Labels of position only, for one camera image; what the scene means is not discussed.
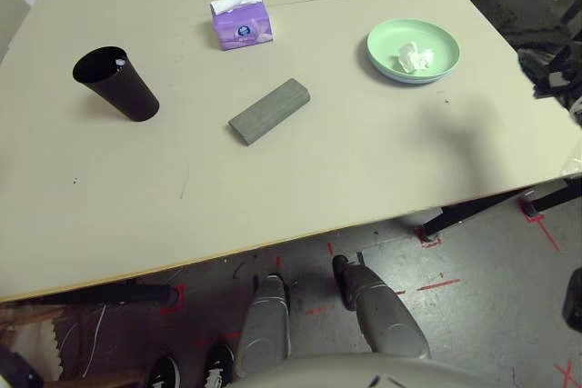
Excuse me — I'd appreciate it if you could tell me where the grey glasses case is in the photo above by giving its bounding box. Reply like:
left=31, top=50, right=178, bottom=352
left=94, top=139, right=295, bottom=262
left=227, top=78, right=312, bottom=149

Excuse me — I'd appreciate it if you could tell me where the light green plate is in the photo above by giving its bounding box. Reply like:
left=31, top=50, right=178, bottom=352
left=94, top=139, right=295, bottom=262
left=366, top=17, right=463, bottom=81

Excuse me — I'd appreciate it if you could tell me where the white tissue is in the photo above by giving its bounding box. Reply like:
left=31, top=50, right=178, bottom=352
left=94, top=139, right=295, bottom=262
left=391, top=40, right=435, bottom=75

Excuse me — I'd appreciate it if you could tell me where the light blue plate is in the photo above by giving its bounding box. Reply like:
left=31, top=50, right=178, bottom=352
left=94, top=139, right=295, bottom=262
left=371, top=65, right=457, bottom=86

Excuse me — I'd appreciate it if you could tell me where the purple tissue box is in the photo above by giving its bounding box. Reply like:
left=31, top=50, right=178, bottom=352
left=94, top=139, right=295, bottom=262
left=209, top=0, right=276, bottom=53

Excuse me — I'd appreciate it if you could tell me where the silver robot left leg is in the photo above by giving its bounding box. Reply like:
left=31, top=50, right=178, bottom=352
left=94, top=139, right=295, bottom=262
left=234, top=273, right=292, bottom=378

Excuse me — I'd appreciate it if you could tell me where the silver robot leg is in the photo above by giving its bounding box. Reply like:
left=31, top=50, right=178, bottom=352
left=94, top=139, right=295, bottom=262
left=331, top=252, right=431, bottom=360
left=234, top=273, right=292, bottom=378

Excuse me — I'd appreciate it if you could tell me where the silver robot right leg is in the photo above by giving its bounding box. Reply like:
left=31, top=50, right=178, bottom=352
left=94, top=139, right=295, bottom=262
left=331, top=252, right=431, bottom=360

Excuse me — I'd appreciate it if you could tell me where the black table leg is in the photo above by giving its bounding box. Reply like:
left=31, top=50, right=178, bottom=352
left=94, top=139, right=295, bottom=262
left=420, top=187, right=531, bottom=242
left=38, top=282, right=179, bottom=308

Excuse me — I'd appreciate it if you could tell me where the black plastic cup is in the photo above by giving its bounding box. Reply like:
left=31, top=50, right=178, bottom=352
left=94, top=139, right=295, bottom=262
left=72, top=45, right=161, bottom=124

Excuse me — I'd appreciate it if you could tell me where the black white sneaker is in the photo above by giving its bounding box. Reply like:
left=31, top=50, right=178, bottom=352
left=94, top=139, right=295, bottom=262
left=145, top=353, right=184, bottom=388
left=202, top=341, right=236, bottom=388

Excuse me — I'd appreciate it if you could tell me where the grey robot torso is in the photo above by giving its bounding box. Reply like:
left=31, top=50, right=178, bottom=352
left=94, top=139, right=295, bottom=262
left=226, top=351, right=524, bottom=388

